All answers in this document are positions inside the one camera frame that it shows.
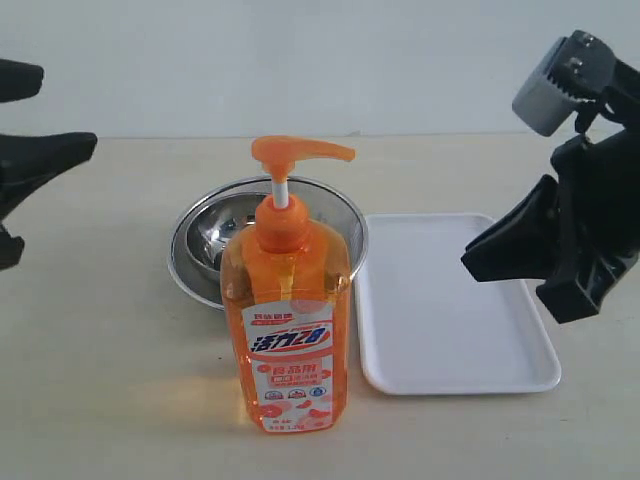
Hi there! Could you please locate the steel mesh strainer basket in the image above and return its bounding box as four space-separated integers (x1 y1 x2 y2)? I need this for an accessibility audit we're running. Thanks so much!
168 175 369 310

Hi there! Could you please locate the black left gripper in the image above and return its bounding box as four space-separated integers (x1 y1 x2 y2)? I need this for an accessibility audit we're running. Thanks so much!
0 132 98 271

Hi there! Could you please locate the small stainless steel bowl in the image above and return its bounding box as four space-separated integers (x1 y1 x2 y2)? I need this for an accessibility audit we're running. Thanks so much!
185 193 266 280

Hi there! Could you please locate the orange dish soap pump bottle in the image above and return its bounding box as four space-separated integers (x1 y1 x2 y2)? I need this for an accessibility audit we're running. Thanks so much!
220 136 356 433

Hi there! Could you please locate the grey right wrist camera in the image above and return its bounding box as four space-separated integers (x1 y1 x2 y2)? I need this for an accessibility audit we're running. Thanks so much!
512 30 617 137

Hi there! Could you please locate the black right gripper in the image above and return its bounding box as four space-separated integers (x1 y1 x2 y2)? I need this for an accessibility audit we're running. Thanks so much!
461 61 639 324

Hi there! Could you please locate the white rectangular plastic tray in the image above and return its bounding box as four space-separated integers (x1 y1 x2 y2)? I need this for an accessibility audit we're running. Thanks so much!
354 213 562 396

